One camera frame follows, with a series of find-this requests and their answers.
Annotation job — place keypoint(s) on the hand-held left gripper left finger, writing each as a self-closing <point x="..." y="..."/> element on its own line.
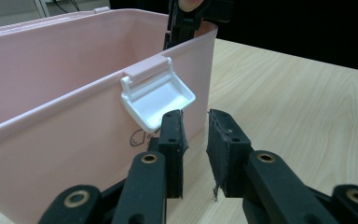
<point x="172" y="149"/>

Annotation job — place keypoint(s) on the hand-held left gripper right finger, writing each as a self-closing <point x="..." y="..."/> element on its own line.
<point x="228" y="155"/>

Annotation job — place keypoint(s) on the pink plastic storage box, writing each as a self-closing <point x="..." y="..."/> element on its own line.
<point x="59" y="140"/>

